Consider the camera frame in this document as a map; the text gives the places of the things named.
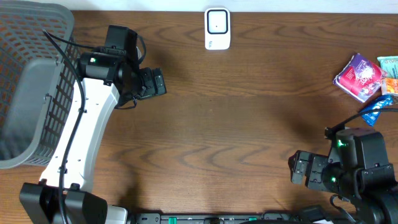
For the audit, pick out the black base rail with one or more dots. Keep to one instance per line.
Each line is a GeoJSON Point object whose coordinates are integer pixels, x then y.
{"type": "Point", "coordinates": [156, 218]}

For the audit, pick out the grey plastic mesh basket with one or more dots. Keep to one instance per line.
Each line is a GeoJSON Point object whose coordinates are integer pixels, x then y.
{"type": "Point", "coordinates": [36, 84]}

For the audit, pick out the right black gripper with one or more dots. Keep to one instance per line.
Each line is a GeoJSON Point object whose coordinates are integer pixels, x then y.
{"type": "Point", "coordinates": [313, 177]}

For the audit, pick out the orange Kleenex tissue pack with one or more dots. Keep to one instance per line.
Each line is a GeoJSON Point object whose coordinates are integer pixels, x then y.
{"type": "Point", "coordinates": [389, 86]}

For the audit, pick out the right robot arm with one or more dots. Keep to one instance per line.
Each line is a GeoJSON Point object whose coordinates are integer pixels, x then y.
{"type": "Point", "coordinates": [356, 170]}

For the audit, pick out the green wet wipes pack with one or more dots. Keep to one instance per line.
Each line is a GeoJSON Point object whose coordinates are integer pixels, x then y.
{"type": "Point", "coordinates": [390, 65]}

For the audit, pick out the pink purple liner pack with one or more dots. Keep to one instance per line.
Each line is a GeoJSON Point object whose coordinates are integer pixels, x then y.
{"type": "Point", "coordinates": [361, 78]}

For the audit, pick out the blue Oreo cookie pack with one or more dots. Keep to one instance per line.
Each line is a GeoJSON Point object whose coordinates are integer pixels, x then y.
{"type": "Point", "coordinates": [379, 103]}

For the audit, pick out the white barcode scanner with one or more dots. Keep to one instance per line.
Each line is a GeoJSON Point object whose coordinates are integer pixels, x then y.
{"type": "Point", "coordinates": [217, 28]}

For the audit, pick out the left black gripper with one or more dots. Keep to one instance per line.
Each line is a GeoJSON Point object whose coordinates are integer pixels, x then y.
{"type": "Point", "coordinates": [154, 82]}

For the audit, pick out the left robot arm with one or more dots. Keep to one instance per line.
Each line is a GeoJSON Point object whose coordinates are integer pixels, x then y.
{"type": "Point", "coordinates": [107, 78]}

